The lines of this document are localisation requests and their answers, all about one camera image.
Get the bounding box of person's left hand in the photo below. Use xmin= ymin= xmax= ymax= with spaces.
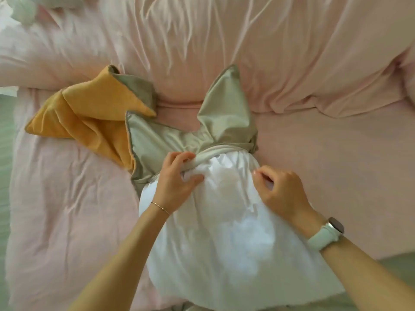
xmin=152 ymin=151 xmax=205 ymax=216

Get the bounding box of person's right hand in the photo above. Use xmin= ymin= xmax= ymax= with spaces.
xmin=252 ymin=165 xmax=326 ymax=238

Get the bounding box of white pillow insert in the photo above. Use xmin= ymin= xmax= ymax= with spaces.
xmin=138 ymin=149 xmax=346 ymax=311

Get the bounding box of grey and orange pillowcase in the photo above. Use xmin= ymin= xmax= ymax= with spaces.
xmin=25 ymin=64 xmax=159 ymax=174
xmin=125 ymin=64 xmax=259 ymax=198

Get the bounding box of pink bed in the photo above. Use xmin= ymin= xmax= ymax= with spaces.
xmin=5 ymin=87 xmax=415 ymax=311

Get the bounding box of person's left forearm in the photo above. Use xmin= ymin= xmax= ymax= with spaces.
xmin=68 ymin=203 xmax=171 ymax=311

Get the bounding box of person's right forearm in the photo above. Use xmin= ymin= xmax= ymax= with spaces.
xmin=319 ymin=236 xmax=415 ymax=311

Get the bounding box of white smartwatch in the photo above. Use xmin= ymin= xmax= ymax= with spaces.
xmin=306 ymin=216 xmax=345 ymax=252

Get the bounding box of pink ruffled duvet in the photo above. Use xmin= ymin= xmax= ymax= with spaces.
xmin=0 ymin=0 xmax=415 ymax=119

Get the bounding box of thin gold bracelet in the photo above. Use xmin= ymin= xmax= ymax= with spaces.
xmin=150 ymin=201 xmax=171 ymax=216

